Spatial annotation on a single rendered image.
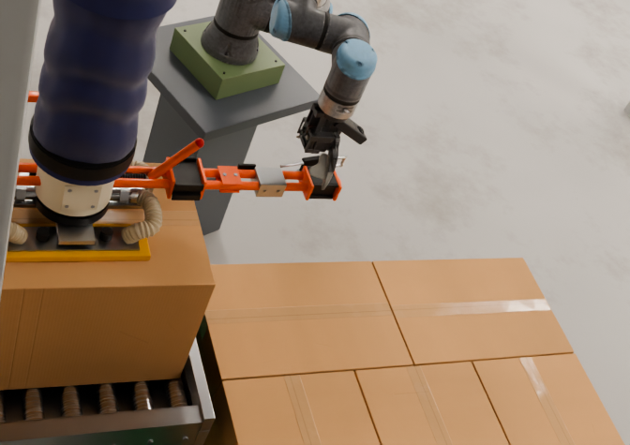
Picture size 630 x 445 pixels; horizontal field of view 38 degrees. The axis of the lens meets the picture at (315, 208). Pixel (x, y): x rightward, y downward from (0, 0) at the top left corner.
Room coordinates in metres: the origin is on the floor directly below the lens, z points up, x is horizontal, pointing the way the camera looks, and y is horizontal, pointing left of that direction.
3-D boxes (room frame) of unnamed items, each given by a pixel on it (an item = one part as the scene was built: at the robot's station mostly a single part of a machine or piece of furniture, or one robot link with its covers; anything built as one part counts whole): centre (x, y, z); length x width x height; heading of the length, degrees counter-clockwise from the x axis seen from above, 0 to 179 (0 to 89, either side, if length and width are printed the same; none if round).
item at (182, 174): (1.58, 0.31, 1.08); 0.10 x 0.08 x 0.06; 34
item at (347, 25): (1.87, 0.10, 1.43); 0.12 x 0.12 x 0.09; 17
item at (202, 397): (1.61, 0.22, 0.58); 0.70 x 0.03 x 0.06; 34
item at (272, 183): (1.70, 0.13, 1.07); 0.07 x 0.07 x 0.04; 34
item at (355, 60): (1.77, 0.06, 1.42); 0.10 x 0.09 x 0.12; 17
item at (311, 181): (1.77, 0.02, 1.08); 0.08 x 0.07 x 0.05; 124
